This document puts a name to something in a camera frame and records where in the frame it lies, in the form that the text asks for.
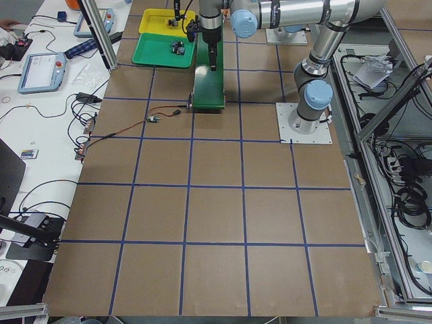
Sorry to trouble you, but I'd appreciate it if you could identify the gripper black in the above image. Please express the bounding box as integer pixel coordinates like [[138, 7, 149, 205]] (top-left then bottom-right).
[[202, 32, 222, 71]]

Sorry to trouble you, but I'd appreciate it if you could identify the green push button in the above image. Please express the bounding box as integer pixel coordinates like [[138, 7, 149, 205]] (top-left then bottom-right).
[[171, 40, 184, 53], [175, 47, 186, 55]]

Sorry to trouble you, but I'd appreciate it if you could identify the green conveyor belt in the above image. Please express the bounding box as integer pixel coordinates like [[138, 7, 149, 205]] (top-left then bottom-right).
[[188, 33, 225, 110]]

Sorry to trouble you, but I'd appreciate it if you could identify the green plastic tray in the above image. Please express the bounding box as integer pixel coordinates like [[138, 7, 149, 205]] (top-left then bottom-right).
[[132, 33, 196, 68]]

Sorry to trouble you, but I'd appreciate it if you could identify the yellow plastic tray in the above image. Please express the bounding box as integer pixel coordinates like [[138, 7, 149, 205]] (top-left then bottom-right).
[[138, 9, 186, 37]]

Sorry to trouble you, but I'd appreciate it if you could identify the small controller circuit board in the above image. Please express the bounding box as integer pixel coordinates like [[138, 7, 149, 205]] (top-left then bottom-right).
[[147, 115, 160, 123]]

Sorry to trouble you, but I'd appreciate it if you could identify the clear plastic bag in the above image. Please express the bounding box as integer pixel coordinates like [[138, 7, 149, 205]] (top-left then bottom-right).
[[72, 65, 108, 88]]

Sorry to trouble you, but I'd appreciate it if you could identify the teach pendant far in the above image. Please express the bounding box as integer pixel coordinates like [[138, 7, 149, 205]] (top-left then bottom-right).
[[73, 7, 115, 38]]

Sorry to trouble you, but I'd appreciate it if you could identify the teach pendant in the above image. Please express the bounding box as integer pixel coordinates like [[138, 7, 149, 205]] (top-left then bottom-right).
[[73, 7, 115, 38], [18, 52, 66, 95]]

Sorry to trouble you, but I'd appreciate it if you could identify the black power adapter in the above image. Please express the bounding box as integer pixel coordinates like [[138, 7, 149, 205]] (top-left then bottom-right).
[[76, 92, 102, 104]]

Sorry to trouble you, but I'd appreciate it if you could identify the teach pendant near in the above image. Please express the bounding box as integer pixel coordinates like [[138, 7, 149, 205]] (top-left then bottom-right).
[[18, 52, 66, 95]]

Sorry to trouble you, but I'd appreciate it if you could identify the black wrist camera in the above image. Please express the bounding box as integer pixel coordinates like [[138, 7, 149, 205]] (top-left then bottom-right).
[[186, 19, 201, 43]]

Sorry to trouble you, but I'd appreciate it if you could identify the red black power wire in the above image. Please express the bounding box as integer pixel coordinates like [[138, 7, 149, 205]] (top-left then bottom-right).
[[80, 104, 190, 153]]

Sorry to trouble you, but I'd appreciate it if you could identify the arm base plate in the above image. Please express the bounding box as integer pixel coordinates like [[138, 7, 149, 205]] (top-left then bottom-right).
[[275, 103, 333, 145], [265, 28, 308, 46]]

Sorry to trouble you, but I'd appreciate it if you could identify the aluminium frame post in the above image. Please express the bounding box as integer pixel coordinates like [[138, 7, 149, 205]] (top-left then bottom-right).
[[78, 0, 117, 71]]

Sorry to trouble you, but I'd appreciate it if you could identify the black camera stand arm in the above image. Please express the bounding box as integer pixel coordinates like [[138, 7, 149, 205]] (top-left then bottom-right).
[[1, 211, 65, 249]]

